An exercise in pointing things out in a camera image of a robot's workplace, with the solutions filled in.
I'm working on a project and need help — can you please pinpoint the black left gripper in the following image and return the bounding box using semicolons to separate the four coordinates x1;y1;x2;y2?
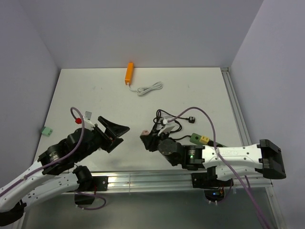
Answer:
76;116;130;161

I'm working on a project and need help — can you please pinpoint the pink and brown plug adapter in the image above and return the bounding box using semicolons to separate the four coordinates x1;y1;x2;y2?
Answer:
141;130;150;136

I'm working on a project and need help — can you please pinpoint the yellow USB plug adapter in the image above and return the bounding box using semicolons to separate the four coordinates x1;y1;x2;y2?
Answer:
199;135;210;145

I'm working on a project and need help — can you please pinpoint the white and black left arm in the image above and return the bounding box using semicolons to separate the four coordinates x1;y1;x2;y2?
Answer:
0;116;130;227

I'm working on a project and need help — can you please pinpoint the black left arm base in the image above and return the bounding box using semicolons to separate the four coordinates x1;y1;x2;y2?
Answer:
74;176;109;210

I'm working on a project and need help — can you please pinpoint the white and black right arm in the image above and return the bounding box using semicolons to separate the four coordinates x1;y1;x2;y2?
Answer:
140;124;286;186

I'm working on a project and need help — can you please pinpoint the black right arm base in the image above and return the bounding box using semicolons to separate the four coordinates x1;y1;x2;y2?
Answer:
191;167;234;203

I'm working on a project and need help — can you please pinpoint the green plug adapter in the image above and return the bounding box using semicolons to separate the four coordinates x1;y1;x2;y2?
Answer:
41;126;53;136

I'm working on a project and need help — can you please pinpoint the green power strip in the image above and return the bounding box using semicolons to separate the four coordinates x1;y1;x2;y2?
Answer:
189;133;214;147

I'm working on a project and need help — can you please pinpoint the orange power strip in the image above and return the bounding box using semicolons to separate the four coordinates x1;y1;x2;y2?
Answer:
124;62;134;85

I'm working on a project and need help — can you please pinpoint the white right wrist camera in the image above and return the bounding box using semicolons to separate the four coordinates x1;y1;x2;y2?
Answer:
158;116;176;136

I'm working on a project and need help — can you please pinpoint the black power cable with plug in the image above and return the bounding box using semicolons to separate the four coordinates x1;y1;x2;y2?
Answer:
152;109;197;140

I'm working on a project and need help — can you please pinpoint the white power cable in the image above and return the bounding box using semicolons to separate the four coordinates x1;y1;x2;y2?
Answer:
127;81;164;97

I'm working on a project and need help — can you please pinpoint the aluminium front rail frame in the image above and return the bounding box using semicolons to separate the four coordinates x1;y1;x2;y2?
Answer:
11;167;274;229

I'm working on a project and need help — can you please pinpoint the aluminium rail frame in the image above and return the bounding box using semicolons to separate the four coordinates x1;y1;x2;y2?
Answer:
11;167;274;229
221;67;287;229

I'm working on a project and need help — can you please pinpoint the aluminium right rail frame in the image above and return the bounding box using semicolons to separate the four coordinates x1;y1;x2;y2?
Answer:
221;67;287;229

